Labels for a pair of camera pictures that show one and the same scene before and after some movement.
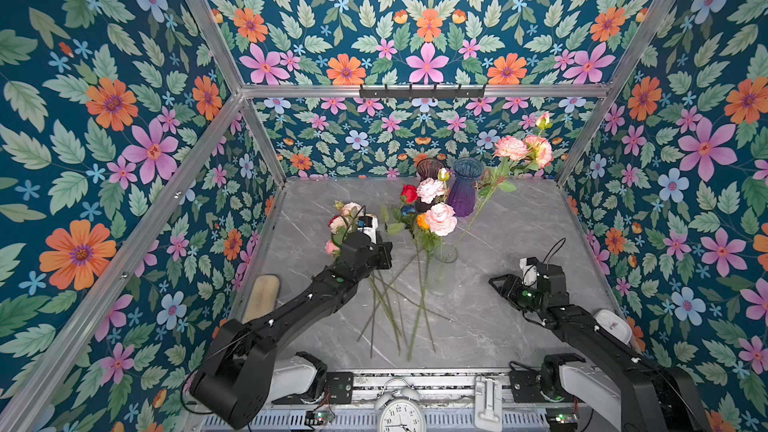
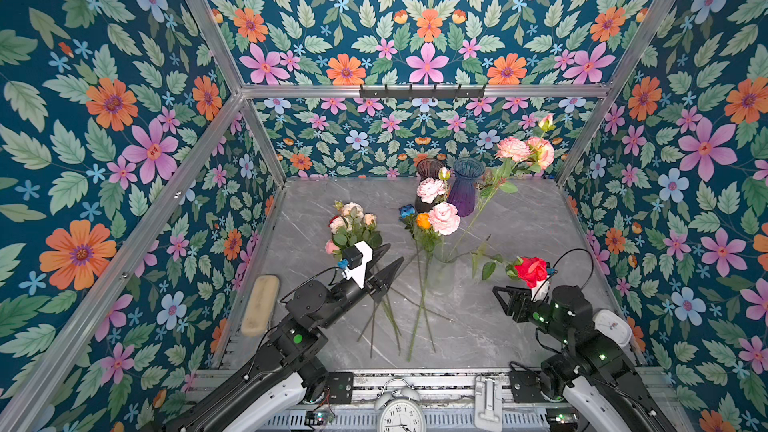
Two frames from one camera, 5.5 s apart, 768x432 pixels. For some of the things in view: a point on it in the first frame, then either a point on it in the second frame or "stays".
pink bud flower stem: [529, 153] stays
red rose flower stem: [409, 194] → [533, 270]
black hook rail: [421, 93] stays
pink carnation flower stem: [441, 217] stays
